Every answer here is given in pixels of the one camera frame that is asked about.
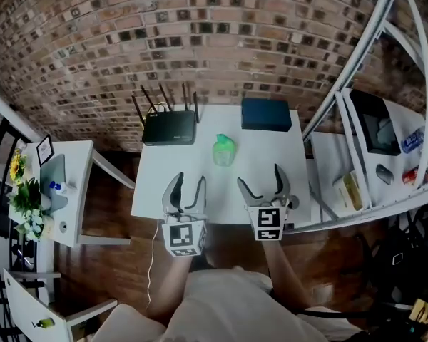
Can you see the black open box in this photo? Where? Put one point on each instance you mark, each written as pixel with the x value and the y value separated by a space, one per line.
pixel 372 119

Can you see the dark blue box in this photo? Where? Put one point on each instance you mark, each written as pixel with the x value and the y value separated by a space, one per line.
pixel 266 115

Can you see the green plastic bottle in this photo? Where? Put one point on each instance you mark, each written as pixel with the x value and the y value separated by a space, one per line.
pixel 224 151

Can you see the black photo frame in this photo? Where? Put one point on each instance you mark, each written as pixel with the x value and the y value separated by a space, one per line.
pixel 45 150

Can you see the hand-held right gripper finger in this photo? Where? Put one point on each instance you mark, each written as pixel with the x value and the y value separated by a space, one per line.
pixel 284 189
pixel 247 194

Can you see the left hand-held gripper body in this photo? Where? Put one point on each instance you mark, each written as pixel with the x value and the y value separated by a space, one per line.
pixel 182 235

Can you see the person's left forearm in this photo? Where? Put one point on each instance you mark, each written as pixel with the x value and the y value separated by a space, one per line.
pixel 171 283

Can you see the grey computer mouse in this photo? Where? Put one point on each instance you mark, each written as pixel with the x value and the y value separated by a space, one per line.
pixel 384 174

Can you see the yellow sunflower bunch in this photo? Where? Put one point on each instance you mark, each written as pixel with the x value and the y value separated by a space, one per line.
pixel 17 167

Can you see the green potted plant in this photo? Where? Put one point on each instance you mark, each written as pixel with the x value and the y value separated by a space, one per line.
pixel 26 196

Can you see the olive green pump bottle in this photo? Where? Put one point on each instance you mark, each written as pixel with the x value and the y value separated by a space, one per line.
pixel 44 322

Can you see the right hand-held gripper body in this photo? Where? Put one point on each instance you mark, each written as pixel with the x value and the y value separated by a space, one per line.
pixel 269 219

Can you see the person's white shirt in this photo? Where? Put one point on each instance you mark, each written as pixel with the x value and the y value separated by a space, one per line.
pixel 235 312

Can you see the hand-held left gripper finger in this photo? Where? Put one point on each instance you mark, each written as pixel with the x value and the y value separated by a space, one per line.
pixel 201 194
pixel 169 196

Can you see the white table with plants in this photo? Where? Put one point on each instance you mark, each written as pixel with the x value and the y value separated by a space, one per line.
pixel 80 176

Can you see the white metal shelf rack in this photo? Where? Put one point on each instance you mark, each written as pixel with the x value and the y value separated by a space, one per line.
pixel 408 114

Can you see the pale yellow flower pot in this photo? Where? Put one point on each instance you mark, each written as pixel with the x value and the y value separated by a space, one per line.
pixel 48 227

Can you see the person's right forearm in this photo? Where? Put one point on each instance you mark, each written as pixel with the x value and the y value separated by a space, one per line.
pixel 285 273

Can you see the grey mat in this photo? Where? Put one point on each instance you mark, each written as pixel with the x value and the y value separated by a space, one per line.
pixel 53 176

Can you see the black router with antennas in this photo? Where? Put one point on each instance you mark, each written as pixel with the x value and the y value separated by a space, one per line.
pixel 169 128

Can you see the small white table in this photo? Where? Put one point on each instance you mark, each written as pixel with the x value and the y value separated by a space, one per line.
pixel 25 308

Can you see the white flower bunch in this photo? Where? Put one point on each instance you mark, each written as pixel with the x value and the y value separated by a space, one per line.
pixel 34 223

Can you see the white yellow carton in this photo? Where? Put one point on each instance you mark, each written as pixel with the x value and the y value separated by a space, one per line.
pixel 349 191

